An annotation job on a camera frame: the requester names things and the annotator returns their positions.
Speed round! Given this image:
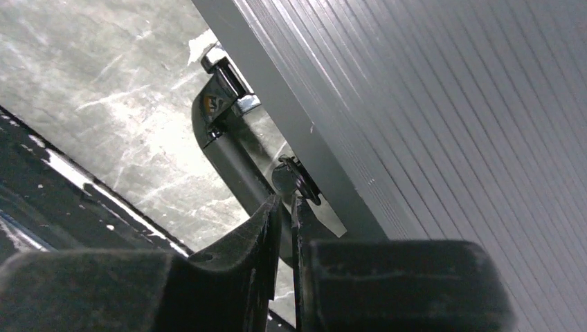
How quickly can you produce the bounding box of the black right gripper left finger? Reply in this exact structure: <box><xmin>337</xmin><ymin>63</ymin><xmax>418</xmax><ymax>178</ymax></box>
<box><xmin>1</xmin><ymin>195</ymin><xmax>282</xmax><ymax>331</ymax></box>

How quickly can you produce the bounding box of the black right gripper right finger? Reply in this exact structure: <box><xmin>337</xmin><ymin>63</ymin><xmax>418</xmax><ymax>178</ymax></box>
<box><xmin>291</xmin><ymin>197</ymin><xmax>516</xmax><ymax>331</ymax></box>

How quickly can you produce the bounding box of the black poker set case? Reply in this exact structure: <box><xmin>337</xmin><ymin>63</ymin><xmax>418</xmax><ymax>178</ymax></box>
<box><xmin>195</xmin><ymin>1</ymin><xmax>586</xmax><ymax>331</ymax></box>

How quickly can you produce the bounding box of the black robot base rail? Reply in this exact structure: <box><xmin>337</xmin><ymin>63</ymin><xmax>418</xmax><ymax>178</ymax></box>
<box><xmin>1</xmin><ymin>108</ymin><xmax>193</xmax><ymax>261</ymax></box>

